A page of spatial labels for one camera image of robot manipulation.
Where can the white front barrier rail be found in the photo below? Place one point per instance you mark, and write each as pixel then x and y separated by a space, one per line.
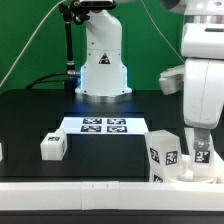
pixel 111 195

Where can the white round stool seat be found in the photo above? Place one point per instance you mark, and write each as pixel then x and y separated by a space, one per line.
pixel 188 176

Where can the black overhead camera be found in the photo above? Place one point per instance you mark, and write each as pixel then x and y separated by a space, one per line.
pixel 95 4

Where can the white fiducial marker sheet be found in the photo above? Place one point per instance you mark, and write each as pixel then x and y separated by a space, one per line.
pixel 103 125

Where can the white right barrier rail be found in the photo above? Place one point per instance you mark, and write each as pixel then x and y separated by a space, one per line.
pixel 220 168

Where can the white block at left edge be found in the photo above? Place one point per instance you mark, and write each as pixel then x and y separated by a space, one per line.
pixel 1 153

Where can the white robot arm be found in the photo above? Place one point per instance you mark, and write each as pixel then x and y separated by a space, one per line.
pixel 103 74

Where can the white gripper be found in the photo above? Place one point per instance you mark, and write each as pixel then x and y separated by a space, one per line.
pixel 203 47

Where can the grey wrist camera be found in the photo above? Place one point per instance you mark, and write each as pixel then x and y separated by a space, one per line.
pixel 171 79

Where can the white barrier rail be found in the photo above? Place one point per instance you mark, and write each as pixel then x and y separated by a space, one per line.
pixel 220 168
pixel 111 195

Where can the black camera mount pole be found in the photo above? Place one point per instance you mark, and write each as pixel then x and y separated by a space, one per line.
pixel 67 17

